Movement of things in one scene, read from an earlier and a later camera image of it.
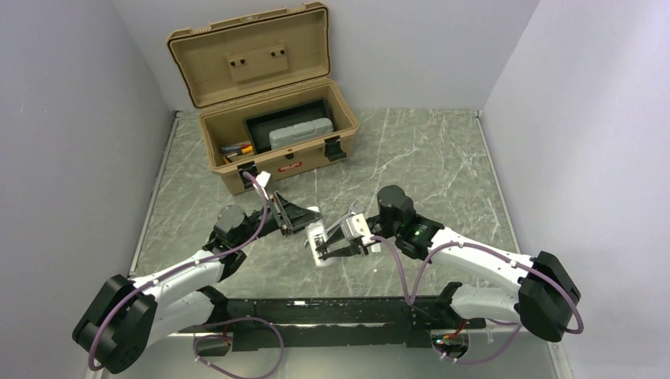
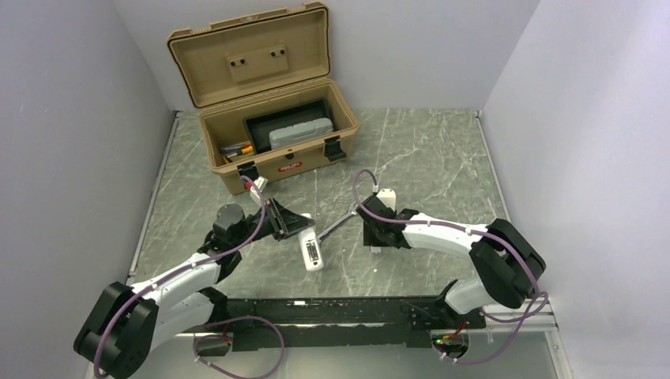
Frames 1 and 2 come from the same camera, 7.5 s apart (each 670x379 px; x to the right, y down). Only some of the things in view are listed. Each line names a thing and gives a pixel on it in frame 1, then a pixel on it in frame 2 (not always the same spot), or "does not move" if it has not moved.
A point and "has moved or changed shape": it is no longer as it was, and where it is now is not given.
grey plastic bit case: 300,130 does not move
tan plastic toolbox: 265,99 does not move
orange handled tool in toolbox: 243,148 does not move
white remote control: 316,236 has moved or changed shape
